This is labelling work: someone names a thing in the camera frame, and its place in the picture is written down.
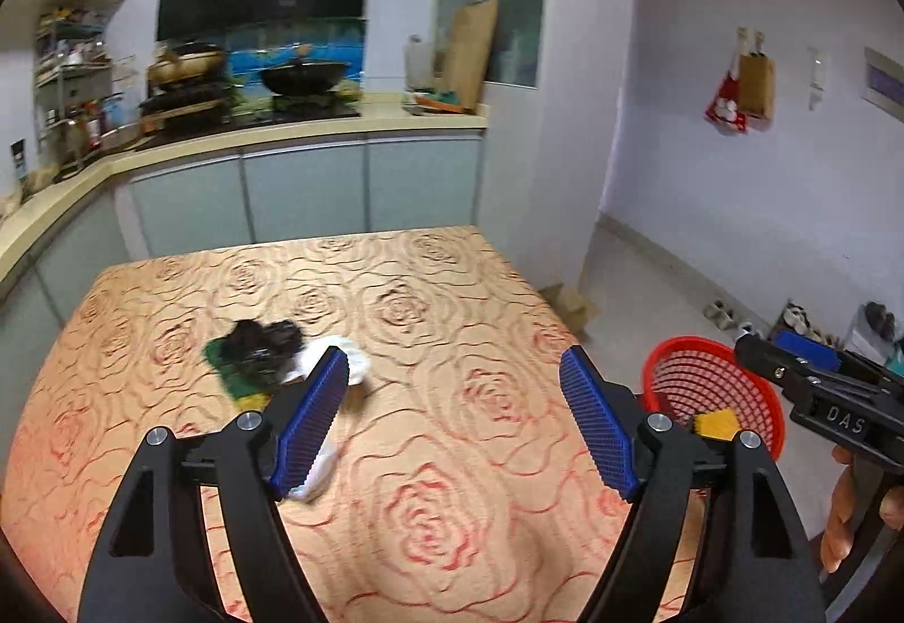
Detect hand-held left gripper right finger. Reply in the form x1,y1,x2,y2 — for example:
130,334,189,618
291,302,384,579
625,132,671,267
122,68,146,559
558,344,827,623

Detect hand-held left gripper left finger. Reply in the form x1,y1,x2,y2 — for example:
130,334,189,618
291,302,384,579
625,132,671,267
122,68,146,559
76,344,352,623

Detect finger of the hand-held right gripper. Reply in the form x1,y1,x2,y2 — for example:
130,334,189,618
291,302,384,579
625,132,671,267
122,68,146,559
773,330,904,394
734,335,877,409

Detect white sock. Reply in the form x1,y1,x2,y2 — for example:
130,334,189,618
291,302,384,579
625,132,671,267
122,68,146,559
282,333,373,503

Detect yellow green scouring sponge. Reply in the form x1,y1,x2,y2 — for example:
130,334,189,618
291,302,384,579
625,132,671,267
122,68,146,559
696,409,739,441

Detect green cloth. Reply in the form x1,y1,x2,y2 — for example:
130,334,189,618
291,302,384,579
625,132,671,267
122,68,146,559
205,341,273,412

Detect red plastic mesh basket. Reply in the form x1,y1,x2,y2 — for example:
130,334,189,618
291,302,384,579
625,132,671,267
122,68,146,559
641,336,786,461

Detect black sock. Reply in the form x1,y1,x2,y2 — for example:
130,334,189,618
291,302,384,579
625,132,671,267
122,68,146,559
222,319,305,380

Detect person's right hand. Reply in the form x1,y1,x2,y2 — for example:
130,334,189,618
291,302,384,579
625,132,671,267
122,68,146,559
819,443,904,578

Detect white storage bin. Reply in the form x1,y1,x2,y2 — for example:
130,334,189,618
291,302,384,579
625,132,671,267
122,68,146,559
844,305,904,370

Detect pair of dark shoes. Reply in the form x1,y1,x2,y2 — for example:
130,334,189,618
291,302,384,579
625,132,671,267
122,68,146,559
865,300,901,342

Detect open cardboard box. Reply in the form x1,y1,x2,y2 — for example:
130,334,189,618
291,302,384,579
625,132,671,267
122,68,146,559
540,282,600,338

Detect pale green kitchen cabinets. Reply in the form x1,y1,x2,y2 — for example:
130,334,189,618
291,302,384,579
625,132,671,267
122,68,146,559
0,136,485,348

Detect red hanging bag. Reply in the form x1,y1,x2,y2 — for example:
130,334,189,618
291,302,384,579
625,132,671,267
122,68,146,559
702,54,751,133

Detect brown paper bag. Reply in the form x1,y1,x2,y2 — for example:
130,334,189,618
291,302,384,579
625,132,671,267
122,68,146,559
738,30,776,121

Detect white intercom handset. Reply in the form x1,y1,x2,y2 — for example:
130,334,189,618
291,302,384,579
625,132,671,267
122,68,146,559
807,47,829,110

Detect beige kitchen countertop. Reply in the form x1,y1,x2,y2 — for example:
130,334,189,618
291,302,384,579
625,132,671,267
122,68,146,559
0,97,490,303

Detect black gas stove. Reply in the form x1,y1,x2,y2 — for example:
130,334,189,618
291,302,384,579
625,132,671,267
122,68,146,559
137,79,364,133

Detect orange green dish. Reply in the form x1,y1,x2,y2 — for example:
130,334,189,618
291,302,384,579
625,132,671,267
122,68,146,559
404,90,467,116

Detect black wok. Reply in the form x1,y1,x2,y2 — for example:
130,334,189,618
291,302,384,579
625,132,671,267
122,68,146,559
260,42,353,96

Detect white plastic bottle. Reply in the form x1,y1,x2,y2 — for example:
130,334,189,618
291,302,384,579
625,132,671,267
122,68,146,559
404,33,435,94

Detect blue picture backsplash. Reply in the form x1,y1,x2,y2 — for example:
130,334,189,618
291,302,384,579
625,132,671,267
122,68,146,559
222,16,370,102

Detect golden cooking pot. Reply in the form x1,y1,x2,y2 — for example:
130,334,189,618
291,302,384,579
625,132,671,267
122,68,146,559
147,40,228,84

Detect wooden cutting board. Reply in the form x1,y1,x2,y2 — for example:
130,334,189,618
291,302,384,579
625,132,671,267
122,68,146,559
441,0,499,108

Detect metal spice rack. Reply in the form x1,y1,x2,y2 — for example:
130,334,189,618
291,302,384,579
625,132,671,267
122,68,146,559
34,8,138,172

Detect framed wall panel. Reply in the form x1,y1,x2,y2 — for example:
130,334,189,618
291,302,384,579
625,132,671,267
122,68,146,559
863,47,904,123

